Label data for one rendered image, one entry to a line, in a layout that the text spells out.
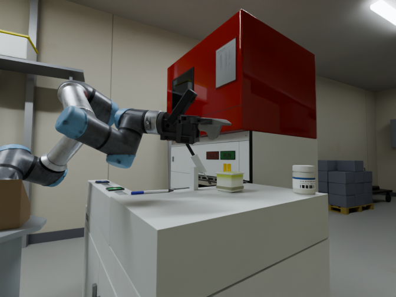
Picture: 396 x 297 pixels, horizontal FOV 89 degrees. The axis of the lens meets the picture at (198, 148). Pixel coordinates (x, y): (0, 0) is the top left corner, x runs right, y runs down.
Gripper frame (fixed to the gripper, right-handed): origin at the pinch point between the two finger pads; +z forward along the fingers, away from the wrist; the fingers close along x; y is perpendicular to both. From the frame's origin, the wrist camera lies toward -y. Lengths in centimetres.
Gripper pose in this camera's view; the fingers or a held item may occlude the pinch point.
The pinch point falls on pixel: (227, 121)
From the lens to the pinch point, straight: 58.3
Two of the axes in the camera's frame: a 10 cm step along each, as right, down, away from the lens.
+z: 9.6, 1.1, -2.6
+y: -0.7, 9.8, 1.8
